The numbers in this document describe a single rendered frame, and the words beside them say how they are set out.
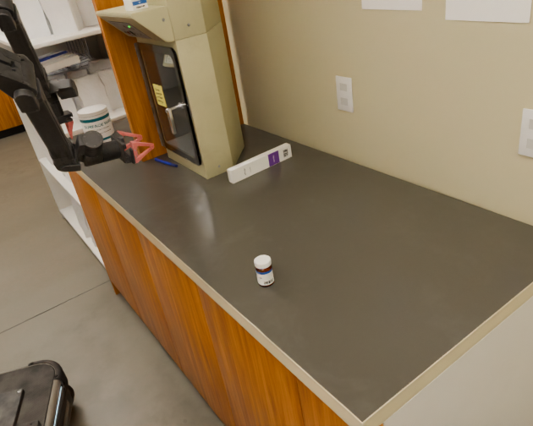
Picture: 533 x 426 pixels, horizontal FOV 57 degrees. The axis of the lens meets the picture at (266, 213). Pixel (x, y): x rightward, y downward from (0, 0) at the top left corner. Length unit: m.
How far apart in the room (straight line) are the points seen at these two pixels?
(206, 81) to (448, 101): 0.75
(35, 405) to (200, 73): 1.38
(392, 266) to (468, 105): 0.47
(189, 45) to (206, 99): 0.18
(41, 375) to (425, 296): 1.64
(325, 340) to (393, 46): 0.85
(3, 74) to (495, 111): 1.11
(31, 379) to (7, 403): 0.14
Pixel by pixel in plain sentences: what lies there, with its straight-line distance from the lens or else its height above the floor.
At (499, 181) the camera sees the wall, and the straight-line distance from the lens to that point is 1.39.
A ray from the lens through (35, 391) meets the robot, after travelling 2.22.
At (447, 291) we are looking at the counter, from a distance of 1.12.
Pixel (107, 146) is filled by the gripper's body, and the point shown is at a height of 1.17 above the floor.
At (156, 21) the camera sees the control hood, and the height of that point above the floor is 1.48.
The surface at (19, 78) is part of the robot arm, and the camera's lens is 1.19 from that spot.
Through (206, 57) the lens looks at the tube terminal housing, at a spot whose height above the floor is 1.34.
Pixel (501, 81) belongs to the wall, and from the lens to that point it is 1.31.
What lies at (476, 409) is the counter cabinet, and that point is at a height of 0.68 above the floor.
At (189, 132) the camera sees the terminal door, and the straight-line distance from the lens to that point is 1.68.
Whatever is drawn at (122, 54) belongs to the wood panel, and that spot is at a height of 1.35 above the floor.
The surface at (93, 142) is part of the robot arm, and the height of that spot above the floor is 1.21.
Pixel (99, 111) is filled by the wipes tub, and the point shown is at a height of 1.09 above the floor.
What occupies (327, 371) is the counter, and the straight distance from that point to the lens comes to 0.95.
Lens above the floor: 1.65
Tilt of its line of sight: 30 degrees down
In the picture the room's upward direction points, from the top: 10 degrees counter-clockwise
